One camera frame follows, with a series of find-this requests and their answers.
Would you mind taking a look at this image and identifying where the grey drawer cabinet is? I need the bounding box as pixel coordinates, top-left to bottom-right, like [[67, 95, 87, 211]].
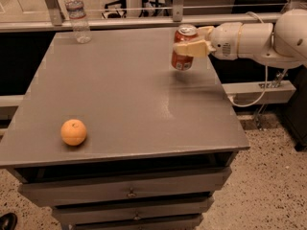
[[0, 26, 250, 230]]

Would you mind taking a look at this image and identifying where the black office chair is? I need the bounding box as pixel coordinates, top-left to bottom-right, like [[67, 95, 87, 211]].
[[102, 0, 127, 19]]

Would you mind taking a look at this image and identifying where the clear plastic water bottle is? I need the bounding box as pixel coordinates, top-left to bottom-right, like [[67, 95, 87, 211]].
[[64, 0, 92, 44]]

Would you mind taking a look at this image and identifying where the black shoe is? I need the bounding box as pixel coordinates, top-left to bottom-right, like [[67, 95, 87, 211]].
[[0, 213, 17, 230]]

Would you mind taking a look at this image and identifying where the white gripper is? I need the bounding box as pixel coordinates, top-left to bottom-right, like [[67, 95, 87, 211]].
[[173, 22, 243, 60]]

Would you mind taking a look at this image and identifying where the red coke can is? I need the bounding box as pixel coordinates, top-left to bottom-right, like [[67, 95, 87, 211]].
[[171, 24, 198, 71]]

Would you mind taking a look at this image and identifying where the middle grey drawer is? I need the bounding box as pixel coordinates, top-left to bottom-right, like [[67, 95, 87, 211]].
[[53, 195, 214, 224]]

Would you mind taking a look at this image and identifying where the grey drawer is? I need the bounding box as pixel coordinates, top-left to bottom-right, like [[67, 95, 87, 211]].
[[53, 195, 214, 224], [74, 214, 202, 230], [19, 167, 231, 207]]

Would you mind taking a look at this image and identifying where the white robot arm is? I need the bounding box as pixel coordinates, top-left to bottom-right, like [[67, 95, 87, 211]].
[[173, 9, 307, 69]]

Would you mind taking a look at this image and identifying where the metal railing frame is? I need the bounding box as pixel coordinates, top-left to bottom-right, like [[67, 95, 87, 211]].
[[0, 0, 307, 34]]

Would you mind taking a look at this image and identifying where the white cable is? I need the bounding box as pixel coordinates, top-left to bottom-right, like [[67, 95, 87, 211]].
[[227, 11, 271, 108]]

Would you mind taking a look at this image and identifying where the top grey drawer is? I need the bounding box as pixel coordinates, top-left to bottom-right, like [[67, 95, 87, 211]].
[[19, 167, 231, 207]]

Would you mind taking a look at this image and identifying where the orange fruit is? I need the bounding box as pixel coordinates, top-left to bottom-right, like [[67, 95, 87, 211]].
[[60, 119, 87, 146]]

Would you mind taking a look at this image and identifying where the bottom grey drawer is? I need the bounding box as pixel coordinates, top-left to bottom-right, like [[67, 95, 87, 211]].
[[74, 214, 202, 230]]

